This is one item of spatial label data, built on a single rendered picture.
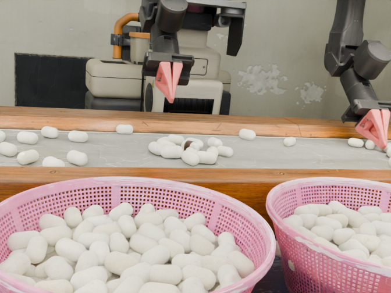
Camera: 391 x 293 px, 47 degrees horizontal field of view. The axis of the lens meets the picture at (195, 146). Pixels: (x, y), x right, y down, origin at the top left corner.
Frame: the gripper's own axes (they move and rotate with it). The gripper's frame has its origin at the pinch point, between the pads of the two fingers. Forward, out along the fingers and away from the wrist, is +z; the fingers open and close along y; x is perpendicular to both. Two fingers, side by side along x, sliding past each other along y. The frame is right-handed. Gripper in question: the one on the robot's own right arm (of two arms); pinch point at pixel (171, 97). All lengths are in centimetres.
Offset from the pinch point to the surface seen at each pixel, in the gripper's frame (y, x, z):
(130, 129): -7.8, 4.5, 4.8
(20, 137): -26.9, -1.2, 11.7
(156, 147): -5.1, -5.3, 15.7
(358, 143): 39.3, 0.4, 9.1
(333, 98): 157, 144, -134
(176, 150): -2.0, -6.8, 17.1
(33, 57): -42, 130, -136
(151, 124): -3.1, 6.2, 2.0
